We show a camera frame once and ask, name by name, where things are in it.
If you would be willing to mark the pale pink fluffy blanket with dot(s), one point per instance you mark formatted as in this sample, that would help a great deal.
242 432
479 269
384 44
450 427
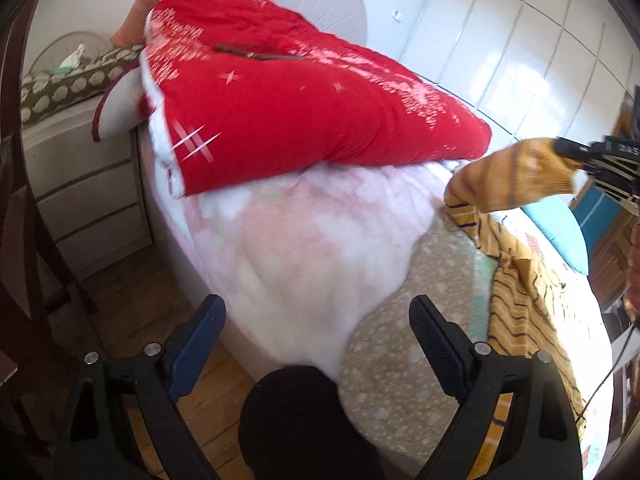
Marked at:
300 240

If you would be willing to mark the white dresser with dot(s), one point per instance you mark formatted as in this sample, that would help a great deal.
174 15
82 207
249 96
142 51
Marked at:
85 200

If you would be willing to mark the white wall socket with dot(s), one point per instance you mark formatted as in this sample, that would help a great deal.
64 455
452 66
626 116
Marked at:
397 15

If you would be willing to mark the red quilt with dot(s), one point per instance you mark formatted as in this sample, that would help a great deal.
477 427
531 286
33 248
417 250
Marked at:
300 110

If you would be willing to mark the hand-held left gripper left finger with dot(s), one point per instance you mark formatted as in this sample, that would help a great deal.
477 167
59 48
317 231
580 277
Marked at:
192 347

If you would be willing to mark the brown stick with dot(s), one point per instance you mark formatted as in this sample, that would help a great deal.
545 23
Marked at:
260 54

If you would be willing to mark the olive sheep-print cushion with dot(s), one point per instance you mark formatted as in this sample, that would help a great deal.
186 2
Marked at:
65 92

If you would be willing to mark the white tissue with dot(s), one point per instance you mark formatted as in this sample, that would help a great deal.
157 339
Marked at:
72 57

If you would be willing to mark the blue pillow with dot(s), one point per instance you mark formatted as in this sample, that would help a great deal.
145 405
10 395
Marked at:
555 225

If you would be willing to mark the dark wooden chair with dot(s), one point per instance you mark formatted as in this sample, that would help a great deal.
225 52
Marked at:
20 240

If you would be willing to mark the wooden door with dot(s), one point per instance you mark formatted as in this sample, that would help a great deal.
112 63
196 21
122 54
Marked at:
610 265

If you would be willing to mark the orange pillow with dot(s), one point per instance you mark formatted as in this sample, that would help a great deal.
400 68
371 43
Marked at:
135 20

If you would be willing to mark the white pillow with red trim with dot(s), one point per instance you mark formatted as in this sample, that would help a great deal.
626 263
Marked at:
120 105

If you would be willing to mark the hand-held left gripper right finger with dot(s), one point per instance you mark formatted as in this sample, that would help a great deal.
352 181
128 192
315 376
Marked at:
440 355

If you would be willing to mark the white wardrobe doors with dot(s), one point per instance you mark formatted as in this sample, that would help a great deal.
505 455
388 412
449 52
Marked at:
525 50

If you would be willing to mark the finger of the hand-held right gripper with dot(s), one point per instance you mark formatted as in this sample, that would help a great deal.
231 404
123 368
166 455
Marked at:
575 147

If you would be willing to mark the teal wall panel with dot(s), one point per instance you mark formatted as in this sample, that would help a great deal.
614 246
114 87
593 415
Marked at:
597 215

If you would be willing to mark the yellow striped knit sweater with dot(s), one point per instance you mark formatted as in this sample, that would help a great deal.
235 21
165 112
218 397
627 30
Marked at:
505 175

